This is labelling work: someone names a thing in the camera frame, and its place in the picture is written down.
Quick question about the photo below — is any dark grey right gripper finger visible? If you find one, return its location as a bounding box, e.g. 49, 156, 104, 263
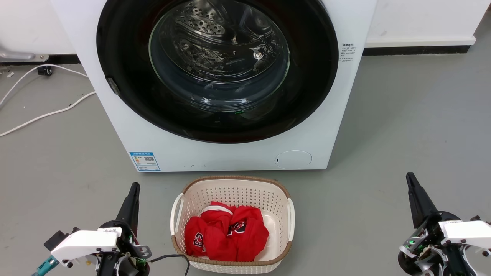
407, 172, 428, 229
410, 172, 440, 222

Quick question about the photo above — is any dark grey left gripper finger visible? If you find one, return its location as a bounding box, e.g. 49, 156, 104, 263
129, 183, 140, 235
115, 183, 136, 227

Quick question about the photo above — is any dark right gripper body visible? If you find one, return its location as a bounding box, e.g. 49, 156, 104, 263
398, 212, 478, 276

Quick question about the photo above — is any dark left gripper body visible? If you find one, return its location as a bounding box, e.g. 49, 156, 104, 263
98, 220, 152, 276

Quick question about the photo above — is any round black glass washer door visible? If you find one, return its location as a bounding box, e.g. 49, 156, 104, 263
96, 0, 339, 144

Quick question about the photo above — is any white front-load washing machine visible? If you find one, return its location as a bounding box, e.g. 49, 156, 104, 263
50, 0, 378, 173

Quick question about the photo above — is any blue energy label sticker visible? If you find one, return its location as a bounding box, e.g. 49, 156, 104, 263
129, 152, 161, 172

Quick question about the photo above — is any cream plastic laundry basket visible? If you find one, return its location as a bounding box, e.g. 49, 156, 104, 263
170, 176, 295, 274

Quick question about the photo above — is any red jersey garment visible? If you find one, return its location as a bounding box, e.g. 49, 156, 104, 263
184, 201, 270, 262

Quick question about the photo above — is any round white filter cover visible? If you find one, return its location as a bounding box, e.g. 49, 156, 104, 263
274, 150, 313, 170

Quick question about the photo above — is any small printed text sticker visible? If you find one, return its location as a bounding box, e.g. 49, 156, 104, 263
339, 43, 358, 63

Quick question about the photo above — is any steel perforated washer drum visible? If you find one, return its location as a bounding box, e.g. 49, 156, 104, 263
150, 0, 290, 112

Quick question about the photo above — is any thin black cable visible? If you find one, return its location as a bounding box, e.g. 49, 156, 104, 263
148, 254, 191, 276

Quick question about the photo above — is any teal cable connector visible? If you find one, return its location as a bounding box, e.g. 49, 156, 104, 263
32, 256, 60, 276

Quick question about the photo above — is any white floor cable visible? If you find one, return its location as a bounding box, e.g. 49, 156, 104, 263
0, 91, 97, 138
0, 64, 89, 107

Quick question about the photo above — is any grey metal bracket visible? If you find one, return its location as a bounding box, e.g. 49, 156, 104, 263
0, 48, 49, 63

